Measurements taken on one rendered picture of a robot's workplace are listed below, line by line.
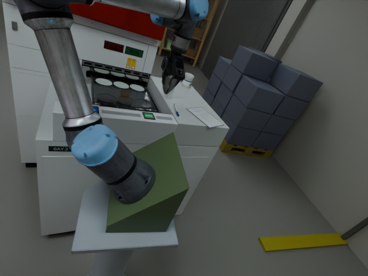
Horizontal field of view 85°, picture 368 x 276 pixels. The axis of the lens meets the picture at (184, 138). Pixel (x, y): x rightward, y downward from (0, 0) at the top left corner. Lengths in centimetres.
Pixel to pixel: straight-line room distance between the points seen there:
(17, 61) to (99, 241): 116
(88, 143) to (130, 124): 42
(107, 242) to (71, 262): 88
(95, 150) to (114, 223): 25
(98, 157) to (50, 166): 57
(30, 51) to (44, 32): 85
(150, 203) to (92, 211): 22
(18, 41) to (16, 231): 113
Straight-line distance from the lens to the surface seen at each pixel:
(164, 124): 102
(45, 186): 121
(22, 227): 173
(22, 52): 152
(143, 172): 64
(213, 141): 125
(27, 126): 176
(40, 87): 159
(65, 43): 66
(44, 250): 163
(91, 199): 79
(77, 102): 67
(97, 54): 148
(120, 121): 96
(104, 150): 55
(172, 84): 96
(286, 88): 289
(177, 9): 69
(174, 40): 91
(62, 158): 107
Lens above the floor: 146
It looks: 31 degrees down
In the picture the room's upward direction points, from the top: 23 degrees clockwise
